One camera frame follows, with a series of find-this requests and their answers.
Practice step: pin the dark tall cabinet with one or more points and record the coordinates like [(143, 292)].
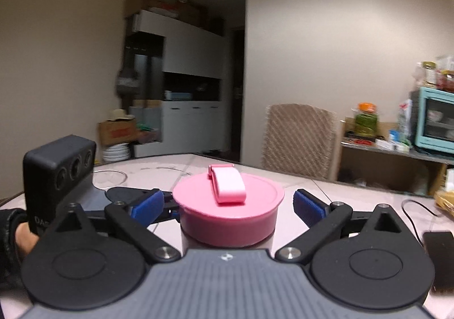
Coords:
[(143, 67)]

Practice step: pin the wooden shelf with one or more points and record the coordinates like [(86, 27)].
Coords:
[(383, 166)]

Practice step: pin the pink bottle cap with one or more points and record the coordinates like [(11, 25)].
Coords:
[(227, 219)]

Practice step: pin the beige padded chair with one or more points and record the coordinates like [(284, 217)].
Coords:
[(299, 141)]

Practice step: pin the black power bank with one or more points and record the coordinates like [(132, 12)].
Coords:
[(439, 262)]

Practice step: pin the cardboard box with red print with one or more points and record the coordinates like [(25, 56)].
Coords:
[(117, 133)]

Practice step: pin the white printed carton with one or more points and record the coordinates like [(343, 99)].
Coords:
[(405, 120)]

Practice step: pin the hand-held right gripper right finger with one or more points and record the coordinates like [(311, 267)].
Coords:
[(308, 209)]

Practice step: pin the yellow snack bag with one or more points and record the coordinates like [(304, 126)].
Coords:
[(445, 202)]

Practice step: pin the red-filled glass jar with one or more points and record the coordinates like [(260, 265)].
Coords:
[(447, 81)]

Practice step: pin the dark door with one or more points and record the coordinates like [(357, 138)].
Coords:
[(237, 92)]

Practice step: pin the person's left hand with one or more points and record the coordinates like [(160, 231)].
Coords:
[(26, 239)]

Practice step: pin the green jar with orange lid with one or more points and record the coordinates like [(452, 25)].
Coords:
[(366, 122)]

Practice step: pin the grey hanging bag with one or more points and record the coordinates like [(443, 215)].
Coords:
[(127, 79)]

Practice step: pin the small white blue boxes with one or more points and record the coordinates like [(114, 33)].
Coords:
[(392, 141)]

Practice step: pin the boxes atop cabinet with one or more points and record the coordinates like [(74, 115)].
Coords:
[(170, 7)]

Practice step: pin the white cabinet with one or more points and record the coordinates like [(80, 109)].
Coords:
[(191, 56)]

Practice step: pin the glass jar with yellow lid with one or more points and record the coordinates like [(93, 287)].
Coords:
[(429, 74)]

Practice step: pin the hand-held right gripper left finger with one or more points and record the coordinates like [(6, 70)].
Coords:
[(147, 208)]

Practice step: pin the teal toaster oven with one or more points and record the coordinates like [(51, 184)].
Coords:
[(434, 120)]

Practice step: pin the straw hat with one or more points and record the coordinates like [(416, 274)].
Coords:
[(120, 115)]

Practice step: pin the blue box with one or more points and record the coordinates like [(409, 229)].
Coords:
[(177, 95)]

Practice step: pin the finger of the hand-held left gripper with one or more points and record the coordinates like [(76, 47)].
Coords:
[(169, 207)]

